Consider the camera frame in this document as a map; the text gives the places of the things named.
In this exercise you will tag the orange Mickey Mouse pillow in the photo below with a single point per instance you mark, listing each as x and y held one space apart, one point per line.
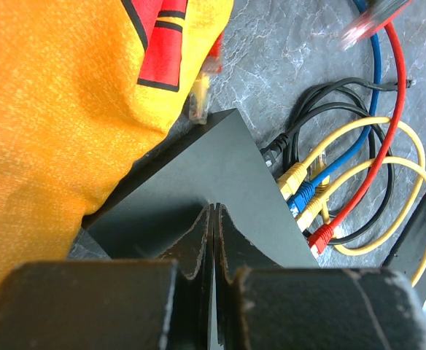
86 89

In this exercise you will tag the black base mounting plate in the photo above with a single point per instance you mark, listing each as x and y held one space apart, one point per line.
406 254

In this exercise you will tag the black network switch box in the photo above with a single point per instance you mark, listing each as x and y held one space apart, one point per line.
218 162

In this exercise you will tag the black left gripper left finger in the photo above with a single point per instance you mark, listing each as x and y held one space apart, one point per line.
161 303

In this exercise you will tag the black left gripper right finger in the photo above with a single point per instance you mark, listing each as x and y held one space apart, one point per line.
261 305

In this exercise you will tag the yellow ethernet cable long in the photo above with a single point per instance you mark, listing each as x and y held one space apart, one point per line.
293 182

